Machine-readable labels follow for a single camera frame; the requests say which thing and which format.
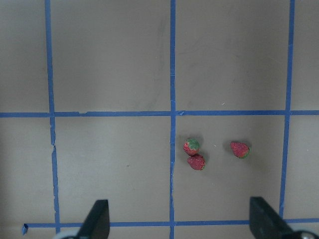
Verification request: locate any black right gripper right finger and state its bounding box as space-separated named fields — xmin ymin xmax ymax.
xmin=250 ymin=197 xmax=294 ymax=239

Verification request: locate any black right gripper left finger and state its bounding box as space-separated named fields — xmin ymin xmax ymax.
xmin=77 ymin=200 xmax=110 ymax=239

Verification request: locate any red strawberry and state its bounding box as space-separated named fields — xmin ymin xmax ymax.
xmin=187 ymin=154 xmax=205 ymax=170
xmin=230 ymin=142 xmax=250 ymax=159

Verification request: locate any strawberry with green top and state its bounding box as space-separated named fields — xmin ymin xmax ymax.
xmin=183 ymin=138 xmax=200 ymax=156

